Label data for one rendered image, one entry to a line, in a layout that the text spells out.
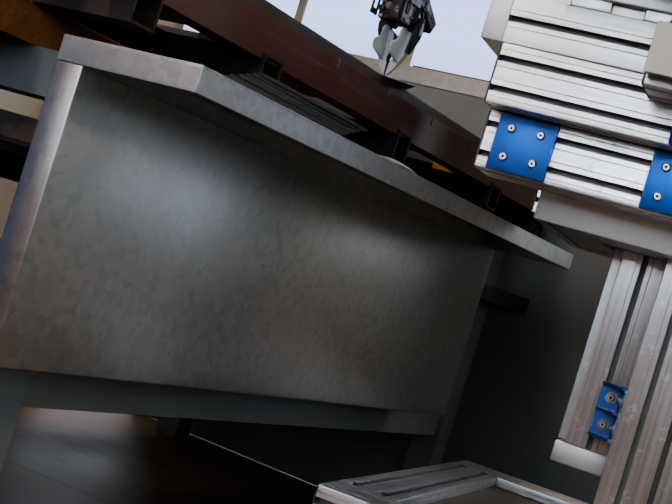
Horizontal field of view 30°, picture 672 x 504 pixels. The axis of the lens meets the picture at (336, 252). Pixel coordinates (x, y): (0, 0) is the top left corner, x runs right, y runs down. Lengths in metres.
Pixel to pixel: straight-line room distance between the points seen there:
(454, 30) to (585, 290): 2.88
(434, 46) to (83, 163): 4.20
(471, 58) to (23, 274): 4.23
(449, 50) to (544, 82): 3.74
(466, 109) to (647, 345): 1.23
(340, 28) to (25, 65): 4.16
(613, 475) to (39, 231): 0.96
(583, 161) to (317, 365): 0.54
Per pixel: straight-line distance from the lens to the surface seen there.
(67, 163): 1.45
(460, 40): 5.56
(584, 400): 2.02
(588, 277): 2.86
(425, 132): 2.24
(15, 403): 1.64
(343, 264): 2.01
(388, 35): 2.43
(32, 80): 1.64
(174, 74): 1.36
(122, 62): 1.40
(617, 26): 1.84
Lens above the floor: 0.52
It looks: 1 degrees up
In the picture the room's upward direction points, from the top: 17 degrees clockwise
